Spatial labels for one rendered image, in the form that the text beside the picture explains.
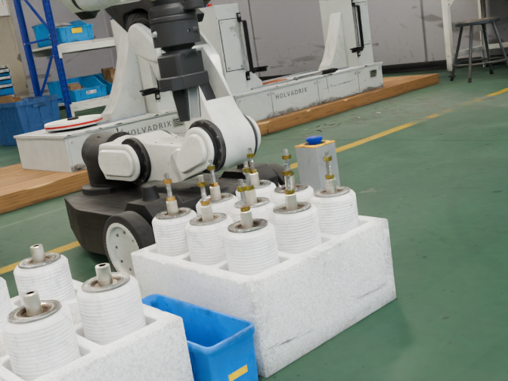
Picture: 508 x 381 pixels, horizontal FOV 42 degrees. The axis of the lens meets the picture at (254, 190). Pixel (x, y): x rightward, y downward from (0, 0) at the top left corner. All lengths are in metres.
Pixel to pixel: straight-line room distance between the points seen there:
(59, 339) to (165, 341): 0.16
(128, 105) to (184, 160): 1.98
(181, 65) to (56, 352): 0.54
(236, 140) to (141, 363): 0.82
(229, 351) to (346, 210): 0.40
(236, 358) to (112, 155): 1.05
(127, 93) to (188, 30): 2.49
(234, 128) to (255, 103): 2.38
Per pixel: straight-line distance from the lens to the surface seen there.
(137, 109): 3.73
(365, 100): 4.79
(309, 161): 1.59
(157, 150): 1.91
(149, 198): 1.75
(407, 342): 1.28
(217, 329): 1.21
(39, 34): 6.70
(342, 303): 1.32
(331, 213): 1.33
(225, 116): 1.72
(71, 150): 3.34
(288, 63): 8.08
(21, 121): 5.76
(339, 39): 4.98
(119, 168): 2.02
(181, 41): 1.22
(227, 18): 4.07
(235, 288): 1.17
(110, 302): 1.02
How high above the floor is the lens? 0.58
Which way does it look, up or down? 13 degrees down
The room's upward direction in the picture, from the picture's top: 9 degrees counter-clockwise
